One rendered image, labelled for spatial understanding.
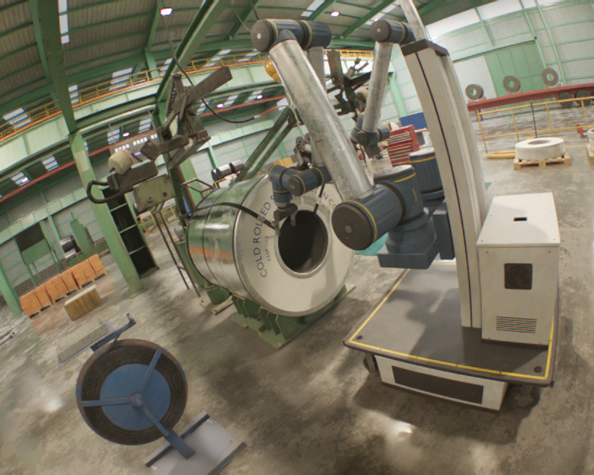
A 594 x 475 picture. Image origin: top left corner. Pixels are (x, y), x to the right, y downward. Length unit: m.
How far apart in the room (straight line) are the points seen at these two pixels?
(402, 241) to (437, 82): 0.71
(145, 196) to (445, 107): 1.38
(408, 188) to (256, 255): 1.18
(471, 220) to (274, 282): 1.42
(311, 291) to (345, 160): 1.47
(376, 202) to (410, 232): 0.29
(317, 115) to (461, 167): 0.62
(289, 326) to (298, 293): 0.38
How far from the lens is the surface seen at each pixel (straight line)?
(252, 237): 2.01
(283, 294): 2.20
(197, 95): 1.47
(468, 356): 1.51
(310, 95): 1.13
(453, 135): 1.24
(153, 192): 1.46
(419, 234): 1.35
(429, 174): 1.66
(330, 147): 1.09
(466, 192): 1.29
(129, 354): 1.59
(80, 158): 6.58
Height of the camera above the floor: 1.44
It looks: 16 degrees down
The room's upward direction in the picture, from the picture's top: 20 degrees counter-clockwise
